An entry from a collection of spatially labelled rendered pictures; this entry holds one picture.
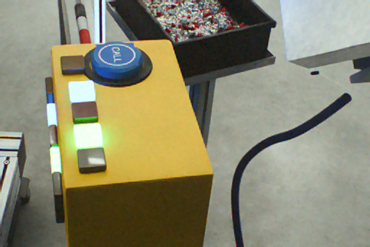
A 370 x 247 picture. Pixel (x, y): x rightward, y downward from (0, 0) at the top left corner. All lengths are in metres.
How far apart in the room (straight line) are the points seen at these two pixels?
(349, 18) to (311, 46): 0.05
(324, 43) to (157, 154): 0.39
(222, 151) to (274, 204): 0.25
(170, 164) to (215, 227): 1.37
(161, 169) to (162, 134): 0.03
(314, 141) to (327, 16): 1.34
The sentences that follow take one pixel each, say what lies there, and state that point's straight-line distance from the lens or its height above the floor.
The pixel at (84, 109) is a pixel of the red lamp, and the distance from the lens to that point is 0.46.
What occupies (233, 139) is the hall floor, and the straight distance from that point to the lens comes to 2.05.
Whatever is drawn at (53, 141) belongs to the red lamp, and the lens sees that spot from 0.47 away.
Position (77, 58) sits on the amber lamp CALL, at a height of 1.08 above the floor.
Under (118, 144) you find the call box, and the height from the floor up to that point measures 1.07.
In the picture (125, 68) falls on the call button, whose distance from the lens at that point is 0.49.
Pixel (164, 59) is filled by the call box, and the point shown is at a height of 1.07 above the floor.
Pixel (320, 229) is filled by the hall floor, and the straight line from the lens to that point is 1.86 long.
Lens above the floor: 1.38
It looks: 41 degrees down
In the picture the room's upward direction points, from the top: 6 degrees clockwise
